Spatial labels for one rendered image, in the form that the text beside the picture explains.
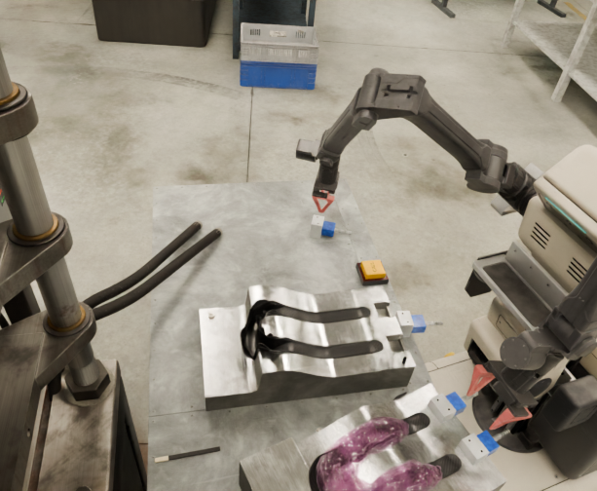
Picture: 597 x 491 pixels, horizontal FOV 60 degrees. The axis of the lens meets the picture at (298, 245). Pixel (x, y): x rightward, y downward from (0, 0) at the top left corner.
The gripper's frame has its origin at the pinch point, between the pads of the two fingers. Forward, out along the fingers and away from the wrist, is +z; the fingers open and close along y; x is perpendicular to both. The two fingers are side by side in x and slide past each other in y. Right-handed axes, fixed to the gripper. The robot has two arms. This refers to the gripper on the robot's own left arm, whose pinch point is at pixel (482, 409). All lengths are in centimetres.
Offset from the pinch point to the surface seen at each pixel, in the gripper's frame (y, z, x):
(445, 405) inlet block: -7.8, 10.2, 5.2
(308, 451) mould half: -8.6, 26.3, -24.2
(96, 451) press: -27, 53, -57
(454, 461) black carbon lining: 2.9, 14.7, 3.2
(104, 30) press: -444, 97, 8
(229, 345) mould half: -40, 31, -31
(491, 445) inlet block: 3.2, 9.1, 10.3
